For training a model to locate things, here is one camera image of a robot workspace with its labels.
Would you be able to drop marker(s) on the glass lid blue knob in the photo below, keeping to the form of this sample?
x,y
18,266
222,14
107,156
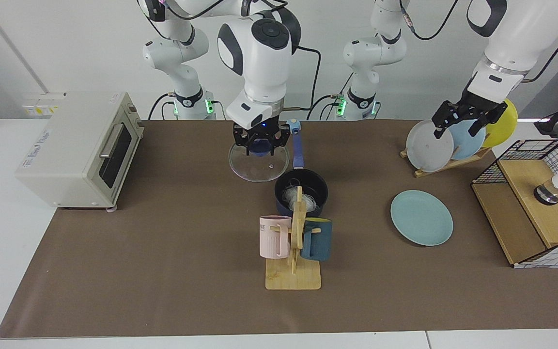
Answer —
x,y
259,169

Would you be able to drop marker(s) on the white vermicelli bundle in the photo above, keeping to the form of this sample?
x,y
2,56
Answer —
x,y
291,196

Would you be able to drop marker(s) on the light blue plate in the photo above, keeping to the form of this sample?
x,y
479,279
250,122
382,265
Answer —
x,y
468,143

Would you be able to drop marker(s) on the yellow plate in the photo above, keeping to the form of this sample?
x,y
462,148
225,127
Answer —
x,y
504,123

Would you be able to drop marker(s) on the grey white plate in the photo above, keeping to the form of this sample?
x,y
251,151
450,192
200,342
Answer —
x,y
426,148

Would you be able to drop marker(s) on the wooden plate rack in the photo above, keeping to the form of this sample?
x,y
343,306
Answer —
x,y
453,165

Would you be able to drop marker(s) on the mint green plate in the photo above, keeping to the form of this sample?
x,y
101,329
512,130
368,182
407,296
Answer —
x,y
422,218

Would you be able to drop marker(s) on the small blue round thing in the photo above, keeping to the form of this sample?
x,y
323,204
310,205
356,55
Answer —
x,y
293,126

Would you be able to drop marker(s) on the pink mug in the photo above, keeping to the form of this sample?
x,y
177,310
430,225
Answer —
x,y
273,240

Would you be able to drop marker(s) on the dark teal mug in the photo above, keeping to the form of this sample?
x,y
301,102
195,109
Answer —
x,y
320,242

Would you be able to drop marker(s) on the wooden cup stand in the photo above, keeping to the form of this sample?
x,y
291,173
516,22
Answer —
x,y
293,278

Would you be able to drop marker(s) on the brown table cloth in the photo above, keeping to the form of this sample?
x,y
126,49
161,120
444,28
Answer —
x,y
162,266

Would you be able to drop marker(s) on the pale toaster oven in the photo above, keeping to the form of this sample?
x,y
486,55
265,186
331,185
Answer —
x,y
61,155

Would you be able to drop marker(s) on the white socket box yellow labels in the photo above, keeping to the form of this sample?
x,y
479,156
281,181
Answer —
x,y
41,104

